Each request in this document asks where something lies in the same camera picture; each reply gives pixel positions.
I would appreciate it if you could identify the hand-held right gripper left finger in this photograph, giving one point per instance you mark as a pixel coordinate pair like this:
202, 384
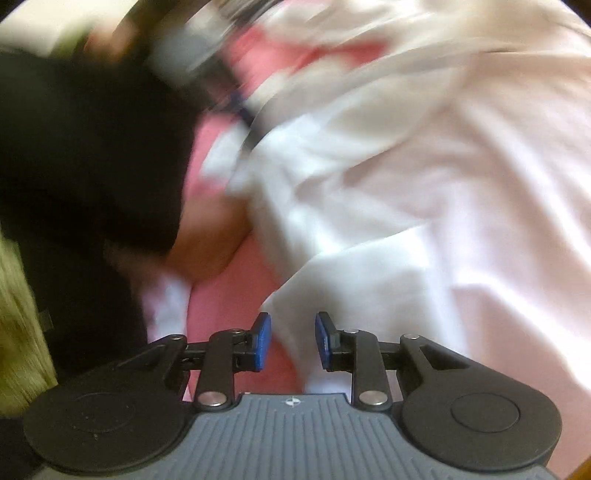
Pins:
264, 341

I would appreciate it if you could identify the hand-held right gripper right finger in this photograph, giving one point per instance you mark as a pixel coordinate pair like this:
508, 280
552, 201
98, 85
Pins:
322, 341

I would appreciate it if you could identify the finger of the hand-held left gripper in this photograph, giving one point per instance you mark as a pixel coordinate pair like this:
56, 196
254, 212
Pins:
251, 117

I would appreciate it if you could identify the white shirt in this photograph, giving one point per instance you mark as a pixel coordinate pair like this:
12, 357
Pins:
415, 207

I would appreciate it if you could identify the pink floral blanket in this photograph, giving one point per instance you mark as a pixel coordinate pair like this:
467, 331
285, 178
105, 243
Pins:
207, 166

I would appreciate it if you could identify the person's black clothing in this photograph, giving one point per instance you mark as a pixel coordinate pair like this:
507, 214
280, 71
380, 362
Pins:
69, 161

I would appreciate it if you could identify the green fuzzy blanket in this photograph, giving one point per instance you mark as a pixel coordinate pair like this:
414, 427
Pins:
23, 323

